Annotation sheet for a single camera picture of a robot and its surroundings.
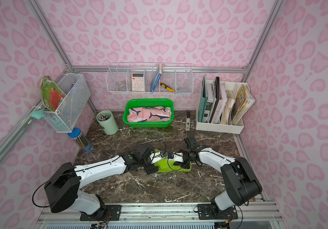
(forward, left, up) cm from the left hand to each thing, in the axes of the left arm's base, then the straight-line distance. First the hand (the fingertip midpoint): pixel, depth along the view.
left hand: (155, 155), depth 86 cm
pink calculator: (+41, +12, +22) cm, 48 cm away
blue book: (+38, 0, +28) cm, 47 cm away
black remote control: (+30, -23, -5) cm, 38 cm away
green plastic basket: (+47, +8, -1) cm, 48 cm away
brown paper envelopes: (+28, -58, +17) cm, 67 cm away
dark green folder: (+25, -29, +20) cm, 44 cm away
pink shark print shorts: (+29, +6, +5) cm, 30 cm away
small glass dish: (+39, +23, +20) cm, 50 cm away
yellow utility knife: (+41, -7, +19) cm, 46 cm away
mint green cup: (+22, +33, +8) cm, 40 cm away
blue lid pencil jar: (+7, +45, +6) cm, 46 cm away
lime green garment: (-5, -7, -2) cm, 9 cm away
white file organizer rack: (+29, -43, +12) cm, 53 cm away
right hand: (-2, -13, -4) cm, 14 cm away
